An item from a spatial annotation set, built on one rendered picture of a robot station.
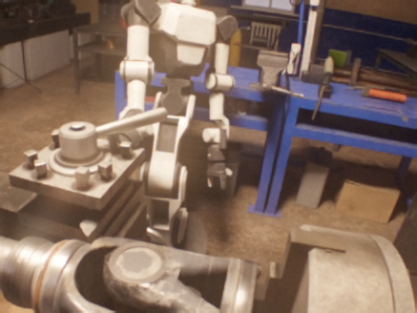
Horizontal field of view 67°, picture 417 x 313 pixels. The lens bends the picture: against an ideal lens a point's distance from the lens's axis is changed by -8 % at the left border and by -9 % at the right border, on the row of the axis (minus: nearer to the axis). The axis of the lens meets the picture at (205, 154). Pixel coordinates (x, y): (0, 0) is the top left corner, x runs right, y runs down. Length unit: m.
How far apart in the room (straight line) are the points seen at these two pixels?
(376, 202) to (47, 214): 2.32
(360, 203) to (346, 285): 2.32
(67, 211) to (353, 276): 0.45
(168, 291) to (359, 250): 0.18
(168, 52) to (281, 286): 1.26
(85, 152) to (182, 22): 1.02
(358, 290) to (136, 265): 0.21
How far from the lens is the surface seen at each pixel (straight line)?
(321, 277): 0.30
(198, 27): 1.52
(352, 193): 2.57
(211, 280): 0.38
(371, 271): 0.33
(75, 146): 0.55
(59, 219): 0.58
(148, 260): 0.37
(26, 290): 0.43
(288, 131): 2.12
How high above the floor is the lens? 1.42
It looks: 28 degrees down
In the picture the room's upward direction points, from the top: 6 degrees clockwise
